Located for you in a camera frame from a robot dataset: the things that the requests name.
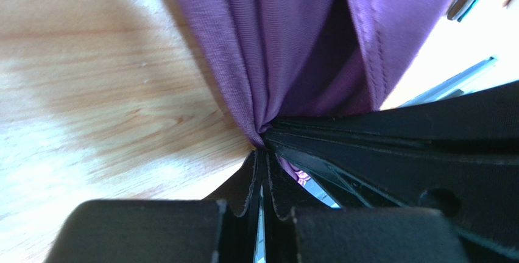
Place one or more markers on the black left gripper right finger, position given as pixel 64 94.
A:
pixel 300 228

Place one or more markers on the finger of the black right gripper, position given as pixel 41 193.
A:
pixel 474 183
pixel 481 123

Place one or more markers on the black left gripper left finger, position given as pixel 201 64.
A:
pixel 222 227

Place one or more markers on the purple cloth napkin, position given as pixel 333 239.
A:
pixel 280 58

